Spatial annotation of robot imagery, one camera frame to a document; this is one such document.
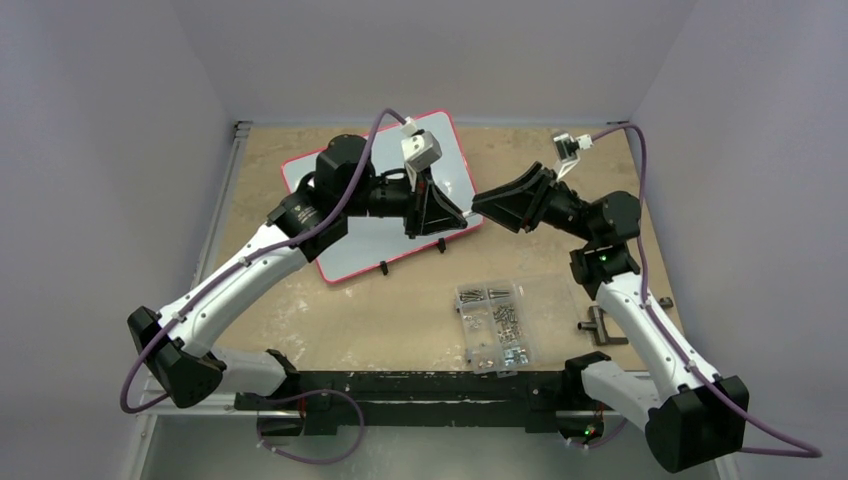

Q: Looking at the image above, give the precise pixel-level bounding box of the aluminium frame rail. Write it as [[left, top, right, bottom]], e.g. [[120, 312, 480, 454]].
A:
[[118, 120, 258, 479]]

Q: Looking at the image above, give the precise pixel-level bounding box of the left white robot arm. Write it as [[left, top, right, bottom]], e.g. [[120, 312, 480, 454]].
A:
[[128, 130, 467, 409]]

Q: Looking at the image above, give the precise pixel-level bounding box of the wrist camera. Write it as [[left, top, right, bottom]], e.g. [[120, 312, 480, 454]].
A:
[[400, 117, 443, 173], [551, 132, 594, 181]]

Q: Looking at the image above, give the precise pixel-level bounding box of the clear plastic screw box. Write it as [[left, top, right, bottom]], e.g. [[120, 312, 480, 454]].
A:
[[455, 274, 594, 376]]

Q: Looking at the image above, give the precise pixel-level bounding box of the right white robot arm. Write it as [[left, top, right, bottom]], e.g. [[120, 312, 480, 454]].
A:
[[471, 163, 750, 473]]

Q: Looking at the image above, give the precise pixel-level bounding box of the pink framed whiteboard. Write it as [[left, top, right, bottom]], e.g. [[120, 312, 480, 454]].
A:
[[314, 110, 484, 284]]

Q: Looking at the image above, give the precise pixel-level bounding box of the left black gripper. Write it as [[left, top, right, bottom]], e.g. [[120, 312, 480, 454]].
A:
[[342, 163, 467, 240]]

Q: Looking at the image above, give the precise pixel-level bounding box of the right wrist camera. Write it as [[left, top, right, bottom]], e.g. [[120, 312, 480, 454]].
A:
[[551, 132, 594, 181]]

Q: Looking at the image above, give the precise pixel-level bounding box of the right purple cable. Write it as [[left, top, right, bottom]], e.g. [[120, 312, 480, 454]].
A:
[[566, 122, 823, 460]]

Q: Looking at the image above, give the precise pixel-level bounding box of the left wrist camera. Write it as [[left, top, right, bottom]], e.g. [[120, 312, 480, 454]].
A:
[[400, 117, 443, 173]]

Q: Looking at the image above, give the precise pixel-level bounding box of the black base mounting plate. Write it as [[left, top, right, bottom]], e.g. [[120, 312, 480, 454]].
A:
[[234, 371, 614, 441]]

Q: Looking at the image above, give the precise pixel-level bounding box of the black metal clamp tool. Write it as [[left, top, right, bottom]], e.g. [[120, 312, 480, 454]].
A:
[[577, 298, 674, 348]]

